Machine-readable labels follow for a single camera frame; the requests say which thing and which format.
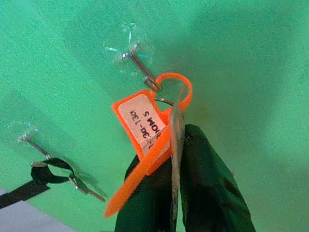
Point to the silver metal wall hook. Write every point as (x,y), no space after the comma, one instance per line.
(38,149)
(142,68)

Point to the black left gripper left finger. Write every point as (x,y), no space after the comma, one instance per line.
(149,200)

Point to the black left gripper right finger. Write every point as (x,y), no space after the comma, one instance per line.
(207,183)

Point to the orange plastic key tag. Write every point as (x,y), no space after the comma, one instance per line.
(144,135)

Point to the clear adhesive hook pad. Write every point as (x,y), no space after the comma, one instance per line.
(130,41)
(20,130)

